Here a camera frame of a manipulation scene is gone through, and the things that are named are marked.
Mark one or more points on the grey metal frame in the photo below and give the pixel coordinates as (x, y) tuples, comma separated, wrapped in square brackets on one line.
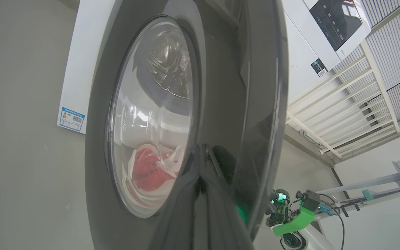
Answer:
[(377, 180)]

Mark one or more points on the small teal box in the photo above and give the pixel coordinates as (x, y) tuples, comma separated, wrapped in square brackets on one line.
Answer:
[(368, 194)]

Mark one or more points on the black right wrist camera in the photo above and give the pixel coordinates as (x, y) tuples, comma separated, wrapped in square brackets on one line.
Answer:
[(310, 200)]

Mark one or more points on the blue energy label sticker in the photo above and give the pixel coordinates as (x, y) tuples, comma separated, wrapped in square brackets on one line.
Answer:
[(71, 119)]

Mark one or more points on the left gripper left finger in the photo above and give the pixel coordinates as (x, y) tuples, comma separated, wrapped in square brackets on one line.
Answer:
[(179, 215)]

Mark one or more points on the small black washer sticker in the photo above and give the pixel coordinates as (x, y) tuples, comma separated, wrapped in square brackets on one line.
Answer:
[(319, 67)]

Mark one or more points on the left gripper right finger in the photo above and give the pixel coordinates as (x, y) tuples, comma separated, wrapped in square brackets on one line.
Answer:
[(217, 222)]

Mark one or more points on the red clothes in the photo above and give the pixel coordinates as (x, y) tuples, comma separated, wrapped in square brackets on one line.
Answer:
[(149, 173)]

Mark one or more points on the white slatted rack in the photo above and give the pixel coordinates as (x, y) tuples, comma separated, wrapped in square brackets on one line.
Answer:
[(342, 104)]

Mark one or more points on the black glass washing machine door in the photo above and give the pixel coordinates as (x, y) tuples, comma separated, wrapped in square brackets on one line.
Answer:
[(255, 86)]

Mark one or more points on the white washing machine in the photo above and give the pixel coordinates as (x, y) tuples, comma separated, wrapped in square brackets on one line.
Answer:
[(89, 52)]

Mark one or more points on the cream basket with brown rim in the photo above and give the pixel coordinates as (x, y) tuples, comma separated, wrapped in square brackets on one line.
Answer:
[(177, 160)]

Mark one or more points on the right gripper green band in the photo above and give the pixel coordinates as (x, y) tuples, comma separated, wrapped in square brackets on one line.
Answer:
[(293, 222)]

